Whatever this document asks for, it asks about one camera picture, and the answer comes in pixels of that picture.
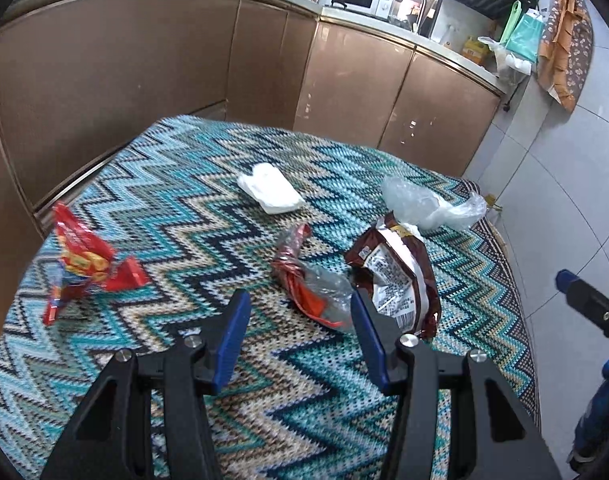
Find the white tissue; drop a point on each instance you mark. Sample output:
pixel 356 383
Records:
pixel 270 189

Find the brown kitchen cabinet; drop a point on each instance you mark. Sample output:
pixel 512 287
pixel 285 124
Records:
pixel 79 79

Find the white plastic bag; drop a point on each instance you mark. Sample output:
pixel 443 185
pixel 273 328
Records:
pixel 511 69

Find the orange patterned apron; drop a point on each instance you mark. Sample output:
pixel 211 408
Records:
pixel 565 52

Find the red clear plastic wrapper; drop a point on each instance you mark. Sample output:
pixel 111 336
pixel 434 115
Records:
pixel 321 295

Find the brown snack bag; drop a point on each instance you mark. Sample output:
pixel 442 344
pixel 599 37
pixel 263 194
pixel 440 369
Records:
pixel 390 260

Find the chrome kitchen faucet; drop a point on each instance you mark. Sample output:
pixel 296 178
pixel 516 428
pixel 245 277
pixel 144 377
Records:
pixel 424 10

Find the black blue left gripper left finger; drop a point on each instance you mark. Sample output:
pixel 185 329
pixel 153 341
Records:
pixel 109 435

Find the yellow bottle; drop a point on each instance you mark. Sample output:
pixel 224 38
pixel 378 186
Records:
pixel 475 51

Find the clear plastic bag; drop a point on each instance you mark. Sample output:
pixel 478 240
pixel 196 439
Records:
pixel 419 206

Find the zigzag knit tablecloth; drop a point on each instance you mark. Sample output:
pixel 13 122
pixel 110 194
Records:
pixel 300 405

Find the red snack wrapper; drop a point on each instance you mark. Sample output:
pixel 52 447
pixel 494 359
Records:
pixel 87 264

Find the teal gift bag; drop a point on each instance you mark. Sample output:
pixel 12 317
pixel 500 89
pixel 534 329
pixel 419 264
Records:
pixel 525 38

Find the blue white gloved hand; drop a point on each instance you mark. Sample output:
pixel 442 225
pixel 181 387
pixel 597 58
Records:
pixel 592 430

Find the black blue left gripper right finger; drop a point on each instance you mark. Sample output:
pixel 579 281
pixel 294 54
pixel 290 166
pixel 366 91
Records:
pixel 492 435

